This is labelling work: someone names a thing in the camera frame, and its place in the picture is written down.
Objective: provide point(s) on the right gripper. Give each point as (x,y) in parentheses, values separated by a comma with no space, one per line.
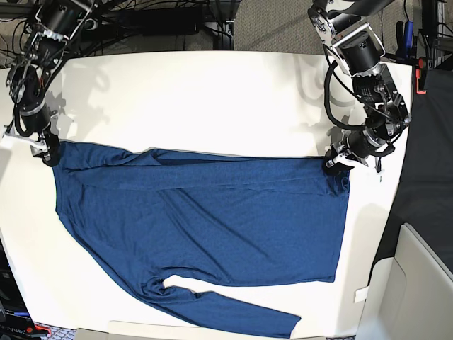
(36,124)

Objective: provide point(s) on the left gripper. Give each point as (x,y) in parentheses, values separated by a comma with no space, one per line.
(357,145)

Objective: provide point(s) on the blue long-sleeve T-shirt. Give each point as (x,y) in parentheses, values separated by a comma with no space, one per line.
(231,221)

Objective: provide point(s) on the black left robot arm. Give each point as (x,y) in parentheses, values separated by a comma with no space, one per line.
(350,43)

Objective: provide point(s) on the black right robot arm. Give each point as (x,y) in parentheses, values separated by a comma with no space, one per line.
(56,26)

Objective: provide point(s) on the red and black clamp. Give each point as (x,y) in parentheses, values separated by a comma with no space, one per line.
(421,69)

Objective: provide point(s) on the black power strip bar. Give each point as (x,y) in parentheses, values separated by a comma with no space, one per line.
(170,29)

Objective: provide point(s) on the white plastic bin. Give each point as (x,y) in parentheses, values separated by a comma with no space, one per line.
(409,295)

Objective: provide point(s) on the grey cardboard box edge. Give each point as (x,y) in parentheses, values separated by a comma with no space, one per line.
(87,334)

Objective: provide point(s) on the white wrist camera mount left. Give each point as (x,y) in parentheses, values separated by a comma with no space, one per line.
(363,167)

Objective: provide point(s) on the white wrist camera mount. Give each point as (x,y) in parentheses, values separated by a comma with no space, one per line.
(363,167)
(10,137)

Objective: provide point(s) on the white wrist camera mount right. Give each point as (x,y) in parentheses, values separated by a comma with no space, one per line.
(10,137)

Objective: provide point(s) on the blue handled tool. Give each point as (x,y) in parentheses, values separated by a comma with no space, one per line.
(408,38)

